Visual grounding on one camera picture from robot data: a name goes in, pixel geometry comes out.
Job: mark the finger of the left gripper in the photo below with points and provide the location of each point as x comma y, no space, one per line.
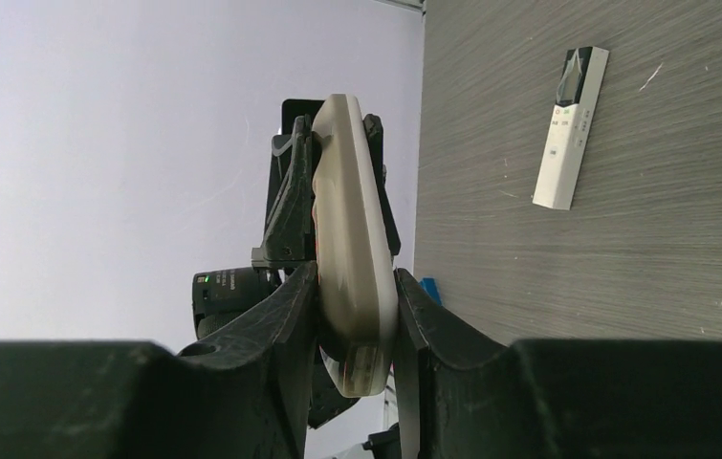
289,228
374,134

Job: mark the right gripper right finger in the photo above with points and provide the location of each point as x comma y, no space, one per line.
464,395

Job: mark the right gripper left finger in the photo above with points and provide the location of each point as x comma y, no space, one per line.
241,392

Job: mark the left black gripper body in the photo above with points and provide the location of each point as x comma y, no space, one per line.
290,109

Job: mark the white beige remote control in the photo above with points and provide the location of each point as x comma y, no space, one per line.
357,291

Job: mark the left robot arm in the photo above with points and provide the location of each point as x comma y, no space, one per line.
220,296

